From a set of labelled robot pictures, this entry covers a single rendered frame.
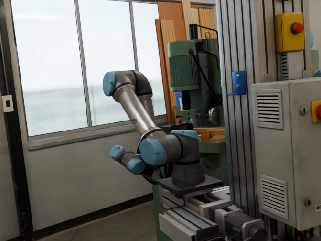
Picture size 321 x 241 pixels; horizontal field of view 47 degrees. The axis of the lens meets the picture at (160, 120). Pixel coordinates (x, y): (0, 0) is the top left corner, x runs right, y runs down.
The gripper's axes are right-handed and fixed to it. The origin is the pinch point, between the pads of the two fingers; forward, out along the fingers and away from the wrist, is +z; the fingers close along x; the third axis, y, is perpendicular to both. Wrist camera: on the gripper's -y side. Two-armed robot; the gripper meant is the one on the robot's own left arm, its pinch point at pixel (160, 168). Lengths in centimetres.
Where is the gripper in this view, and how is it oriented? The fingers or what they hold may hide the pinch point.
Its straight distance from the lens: 205.9
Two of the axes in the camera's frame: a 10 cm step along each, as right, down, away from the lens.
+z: 6.4, 3.8, 6.7
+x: 7.3, 0.1, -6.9
